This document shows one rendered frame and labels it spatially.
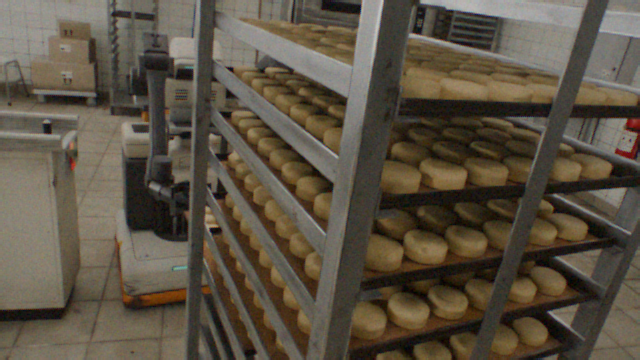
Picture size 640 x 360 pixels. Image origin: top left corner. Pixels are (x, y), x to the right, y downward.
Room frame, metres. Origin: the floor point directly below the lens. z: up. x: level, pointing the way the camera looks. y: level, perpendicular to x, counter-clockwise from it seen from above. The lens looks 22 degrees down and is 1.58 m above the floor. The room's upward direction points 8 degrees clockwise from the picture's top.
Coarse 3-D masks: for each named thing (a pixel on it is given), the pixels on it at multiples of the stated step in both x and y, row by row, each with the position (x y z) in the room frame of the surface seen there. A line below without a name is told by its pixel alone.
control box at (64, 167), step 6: (72, 132) 1.98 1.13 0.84; (66, 138) 1.89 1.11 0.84; (72, 138) 1.91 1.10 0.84; (66, 144) 1.83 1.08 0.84; (66, 150) 1.80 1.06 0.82; (72, 150) 1.90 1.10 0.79; (78, 150) 2.00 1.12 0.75; (60, 156) 1.77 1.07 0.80; (66, 156) 1.80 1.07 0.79; (72, 156) 1.89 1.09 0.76; (78, 156) 1.99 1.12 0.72; (60, 162) 1.77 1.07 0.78; (66, 162) 1.80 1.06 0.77; (60, 168) 1.77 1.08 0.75; (66, 168) 1.79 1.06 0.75; (60, 174) 1.77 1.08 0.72; (66, 174) 1.78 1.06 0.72
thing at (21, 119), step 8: (0, 112) 1.93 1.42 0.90; (8, 112) 1.95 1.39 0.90; (16, 112) 1.96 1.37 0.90; (24, 112) 1.98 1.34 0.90; (0, 120) 1.93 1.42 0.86; (8, 120) 1.94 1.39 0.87; (16, 120) 1.95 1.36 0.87; (24, 120) 1.96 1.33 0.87; (32, 120) 1.96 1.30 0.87; (40, 120) 1.97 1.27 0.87; (56, 120) 1.99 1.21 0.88; (64, 120) 2.00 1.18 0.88; (72, 120) 2.01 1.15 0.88; (56, 128) 1.99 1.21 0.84; (64, 128) 2.00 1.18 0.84; (72, 128) 2.01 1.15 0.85
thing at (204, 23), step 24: (192, 120) 0.92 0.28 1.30; (192, 144) 0.92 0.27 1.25; (192, 168) 0.91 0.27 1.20; (192, 192) 0.90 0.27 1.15; (192, 216) 0.90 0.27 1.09; (192, 240) 0.90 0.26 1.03; (192, 264) 0.90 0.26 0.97; (192, 288) 0.91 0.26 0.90; (192, 312) 0.91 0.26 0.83; (192, 336) 0.91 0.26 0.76
